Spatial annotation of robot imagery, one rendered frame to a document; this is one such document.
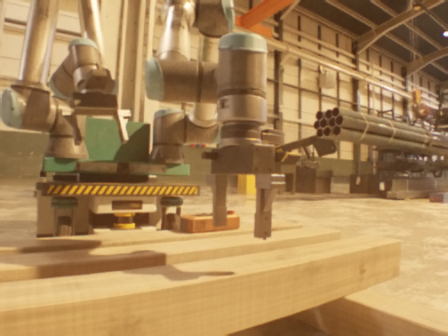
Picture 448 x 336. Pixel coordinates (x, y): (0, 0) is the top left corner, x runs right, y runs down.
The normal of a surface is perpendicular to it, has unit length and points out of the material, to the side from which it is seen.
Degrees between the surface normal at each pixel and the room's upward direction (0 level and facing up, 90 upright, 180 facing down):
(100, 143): 90
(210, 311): 90
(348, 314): 90
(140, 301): 90
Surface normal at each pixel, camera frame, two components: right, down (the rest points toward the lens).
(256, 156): 0.54, -0.02
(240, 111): -0.10, -0.04
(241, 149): -0.84, -0.04
